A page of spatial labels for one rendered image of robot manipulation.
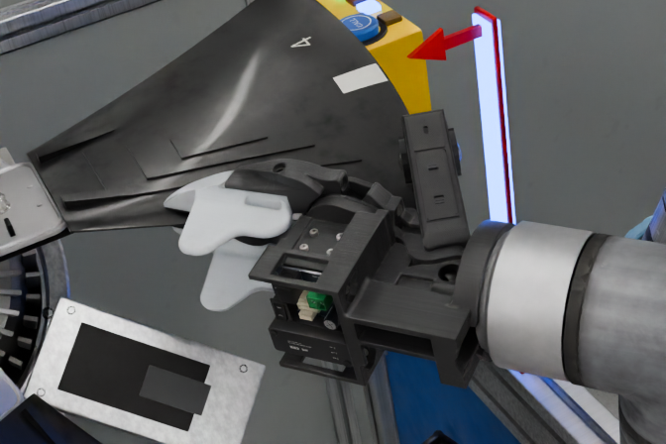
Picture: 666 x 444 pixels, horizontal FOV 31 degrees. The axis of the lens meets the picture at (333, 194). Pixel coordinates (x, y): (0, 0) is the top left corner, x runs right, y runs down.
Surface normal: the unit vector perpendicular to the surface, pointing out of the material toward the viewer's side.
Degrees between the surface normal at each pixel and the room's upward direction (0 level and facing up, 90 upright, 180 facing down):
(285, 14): 15
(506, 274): 35
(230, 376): 50
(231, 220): 6
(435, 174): 7
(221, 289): 10
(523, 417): 90
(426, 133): 7
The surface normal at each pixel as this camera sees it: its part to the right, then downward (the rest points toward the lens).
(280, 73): -0.07, -0.68
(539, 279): -0.38, -0.34
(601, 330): -0.47, 0.12
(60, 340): 0.25, -0.17
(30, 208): -0.14, -0.81
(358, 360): -0.43, 0.65
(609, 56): 0.44, 0.46
